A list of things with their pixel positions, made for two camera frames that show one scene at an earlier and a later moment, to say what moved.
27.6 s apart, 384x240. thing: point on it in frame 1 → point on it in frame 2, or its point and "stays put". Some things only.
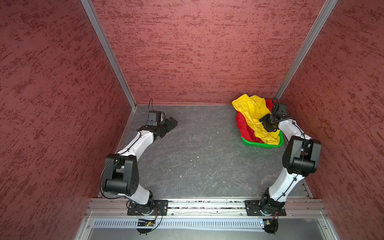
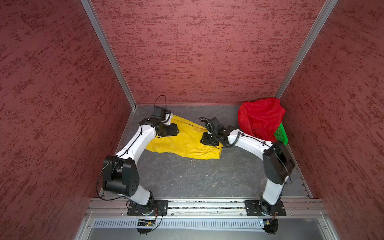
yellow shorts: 254,108 → 187,143
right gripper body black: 267,122 → 214,135
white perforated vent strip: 180,224 stays put
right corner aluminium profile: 324,15 stays put
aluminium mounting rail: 118,208 stays put
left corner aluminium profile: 110,51 stays put
